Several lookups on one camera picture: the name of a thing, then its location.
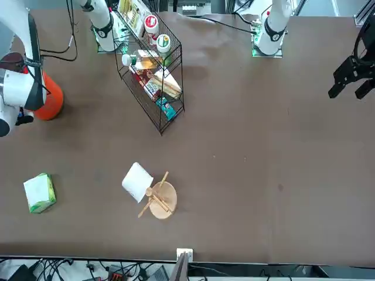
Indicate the red white cookie box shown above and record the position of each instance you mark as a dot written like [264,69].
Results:
[143,79]

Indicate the green lid white jar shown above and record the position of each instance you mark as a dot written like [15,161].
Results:
[163,42]

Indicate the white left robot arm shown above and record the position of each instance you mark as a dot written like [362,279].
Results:
[275,20]

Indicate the orange round bin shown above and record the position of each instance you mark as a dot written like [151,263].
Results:
[54,99]

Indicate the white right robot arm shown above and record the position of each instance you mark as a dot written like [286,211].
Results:
[17,87]

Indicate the aluminium camera post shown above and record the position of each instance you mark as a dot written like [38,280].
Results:
[181,254]

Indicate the red black plug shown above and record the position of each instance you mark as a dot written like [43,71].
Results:
[115,273]

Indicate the red lid white jar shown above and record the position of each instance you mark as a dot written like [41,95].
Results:
[151,22]

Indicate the large black power brick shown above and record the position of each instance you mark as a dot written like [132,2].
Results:
[20,273]

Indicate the teal snack packet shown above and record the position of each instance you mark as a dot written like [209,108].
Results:
[167,109]

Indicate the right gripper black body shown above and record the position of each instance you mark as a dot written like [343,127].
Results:
[25,119]

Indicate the grey power adapter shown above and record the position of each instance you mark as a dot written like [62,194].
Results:
[160,273]

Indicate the aluminium frame profile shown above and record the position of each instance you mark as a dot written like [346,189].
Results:
[361,17]

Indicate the wrapped triangle sandwich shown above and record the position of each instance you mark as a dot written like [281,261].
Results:
[168,82]

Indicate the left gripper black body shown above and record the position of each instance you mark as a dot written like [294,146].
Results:
[367,68]

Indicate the wooden mug tree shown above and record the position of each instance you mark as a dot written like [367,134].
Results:
[164,202]

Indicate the green tissue pack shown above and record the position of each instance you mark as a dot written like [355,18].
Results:
[50,193]

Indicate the long yellow white box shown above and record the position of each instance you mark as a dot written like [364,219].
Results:
[129,14]

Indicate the small printed snack box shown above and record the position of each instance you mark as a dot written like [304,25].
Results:
[146,54]

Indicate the white cap drink bottle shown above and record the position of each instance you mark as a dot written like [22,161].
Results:
[127,59]

